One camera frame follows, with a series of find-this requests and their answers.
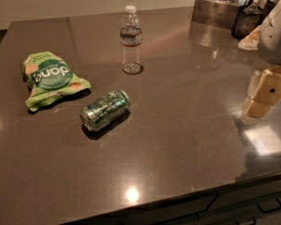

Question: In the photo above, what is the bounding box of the black mesh cup holder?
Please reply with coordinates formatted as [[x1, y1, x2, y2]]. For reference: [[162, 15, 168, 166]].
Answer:
[[231, 5, 263, 39]]

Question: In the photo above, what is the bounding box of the black drawer handle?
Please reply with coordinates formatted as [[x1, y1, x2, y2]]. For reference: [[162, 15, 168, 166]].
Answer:
[[258, 200, 281, 214]]

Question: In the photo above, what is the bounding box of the green soda can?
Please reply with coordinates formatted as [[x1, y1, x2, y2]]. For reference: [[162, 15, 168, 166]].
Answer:
[[81, 90, 130, 132]]

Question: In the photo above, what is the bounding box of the green snack bag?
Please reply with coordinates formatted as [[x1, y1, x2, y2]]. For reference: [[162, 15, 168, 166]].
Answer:
[[22, 52, 91, 112]]

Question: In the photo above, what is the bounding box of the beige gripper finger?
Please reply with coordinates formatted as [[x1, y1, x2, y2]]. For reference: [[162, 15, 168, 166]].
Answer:
[[244, 66, 281, 119]]

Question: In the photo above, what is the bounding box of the beige napkin stack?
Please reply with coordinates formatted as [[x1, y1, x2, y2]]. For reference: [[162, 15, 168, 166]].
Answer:
[[238, 26, 260, 51]]

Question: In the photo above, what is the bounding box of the clear plastic water bottle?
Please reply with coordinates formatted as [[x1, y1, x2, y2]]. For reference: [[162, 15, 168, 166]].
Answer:
[[120, 5, 142, 75]]

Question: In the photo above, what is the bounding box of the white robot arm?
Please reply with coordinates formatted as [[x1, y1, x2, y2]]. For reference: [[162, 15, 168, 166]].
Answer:
[[243, 0, 281, 120]]

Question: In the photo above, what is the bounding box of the dark drawer cabinet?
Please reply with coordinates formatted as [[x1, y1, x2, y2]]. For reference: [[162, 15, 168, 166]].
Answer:
[[63, 172, 281, 225]]

